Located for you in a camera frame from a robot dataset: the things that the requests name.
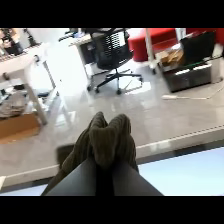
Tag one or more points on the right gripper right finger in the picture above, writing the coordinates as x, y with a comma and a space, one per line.
131, 183

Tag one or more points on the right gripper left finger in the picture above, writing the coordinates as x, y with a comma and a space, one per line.
78, 181

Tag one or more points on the white table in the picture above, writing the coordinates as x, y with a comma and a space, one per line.
23, 63

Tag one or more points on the black office chair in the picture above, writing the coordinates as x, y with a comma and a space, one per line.
111, 53

